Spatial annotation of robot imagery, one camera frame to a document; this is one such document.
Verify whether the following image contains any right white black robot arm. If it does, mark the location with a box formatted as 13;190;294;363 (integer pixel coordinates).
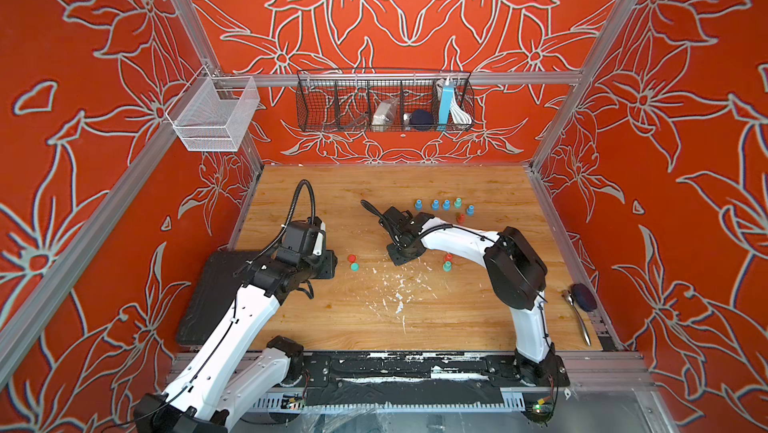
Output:
361;200;569;388

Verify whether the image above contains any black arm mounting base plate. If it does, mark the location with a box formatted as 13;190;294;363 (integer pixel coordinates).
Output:
249;351;571;408

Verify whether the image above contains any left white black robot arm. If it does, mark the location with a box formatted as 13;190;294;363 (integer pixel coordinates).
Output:
132;179;338;432

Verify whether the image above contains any black wire wall basket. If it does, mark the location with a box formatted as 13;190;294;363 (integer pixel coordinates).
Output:
296;67;476;133

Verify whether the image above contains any metal spoon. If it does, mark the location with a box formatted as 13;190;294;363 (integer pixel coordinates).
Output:
561;290;592;346

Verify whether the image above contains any dark blue round pad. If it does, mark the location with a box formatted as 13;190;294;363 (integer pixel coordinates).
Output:
570;283;598;313

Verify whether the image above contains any white cable in basket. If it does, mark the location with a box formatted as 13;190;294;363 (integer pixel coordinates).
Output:
449;96;474;128

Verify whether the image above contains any dark blue round object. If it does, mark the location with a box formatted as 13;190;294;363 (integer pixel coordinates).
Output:
409;109;434;132

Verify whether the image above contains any silver pouch in basket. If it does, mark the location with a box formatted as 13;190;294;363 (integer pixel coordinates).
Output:
371;98;399;132

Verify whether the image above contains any black plastic tool case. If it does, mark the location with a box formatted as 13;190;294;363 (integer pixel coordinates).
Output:
176;250;257;348

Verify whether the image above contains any cluster of coloured stamps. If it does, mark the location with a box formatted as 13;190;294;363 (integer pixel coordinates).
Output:
442;253;453;272

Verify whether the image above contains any light blue box in basket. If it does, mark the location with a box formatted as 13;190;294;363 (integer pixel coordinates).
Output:
436;84;454;131

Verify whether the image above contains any cluster of coloured stamp caps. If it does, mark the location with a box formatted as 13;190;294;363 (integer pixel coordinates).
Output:
347;254;360;271

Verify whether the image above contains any white wire mesh basket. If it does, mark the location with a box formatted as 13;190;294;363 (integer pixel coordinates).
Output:
168;76;261;152

